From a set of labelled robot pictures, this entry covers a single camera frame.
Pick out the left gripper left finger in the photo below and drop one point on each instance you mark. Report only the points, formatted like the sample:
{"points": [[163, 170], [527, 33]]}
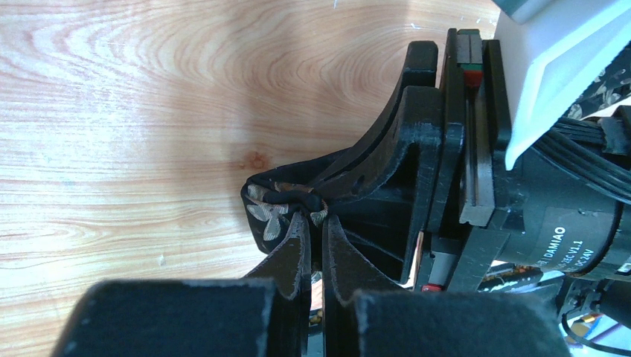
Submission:
{"points": [[289, 266]]}

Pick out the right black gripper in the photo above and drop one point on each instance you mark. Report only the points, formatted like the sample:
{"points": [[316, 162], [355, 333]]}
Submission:
{"points": [[425, 189]]}

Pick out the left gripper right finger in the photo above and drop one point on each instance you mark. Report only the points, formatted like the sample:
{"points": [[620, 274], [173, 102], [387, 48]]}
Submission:
{"points": [[347, 275]]}

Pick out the black floral patterned tie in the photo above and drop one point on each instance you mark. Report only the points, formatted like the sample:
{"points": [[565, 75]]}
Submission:
{"points": [[272, 197]]}

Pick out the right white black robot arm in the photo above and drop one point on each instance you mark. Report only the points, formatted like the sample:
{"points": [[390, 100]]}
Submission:
{"points": [[552, 52]]}

